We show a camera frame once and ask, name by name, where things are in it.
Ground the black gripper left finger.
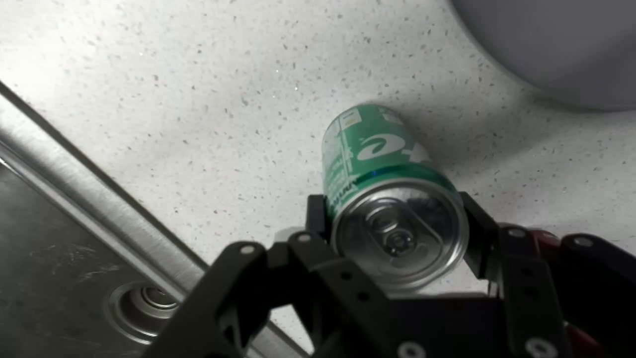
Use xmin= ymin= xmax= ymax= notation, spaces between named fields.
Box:
xmin=144 ymin=195 xmax=396 ymax=358

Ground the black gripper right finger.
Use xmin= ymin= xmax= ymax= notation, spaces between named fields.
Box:
xmin=456 ymin=191 xmax=573 ymax=358

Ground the green soda can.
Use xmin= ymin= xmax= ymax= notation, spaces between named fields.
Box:
xmin=323 ymin=103 xmax=470 ymax=296

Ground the grey round plate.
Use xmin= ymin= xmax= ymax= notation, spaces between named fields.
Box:
xmin=450 ymin=0 xmax=636 ymax=111

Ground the stainless steel sink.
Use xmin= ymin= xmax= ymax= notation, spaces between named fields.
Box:
xmin=0 ymin=85 xmax=309 ymax=358

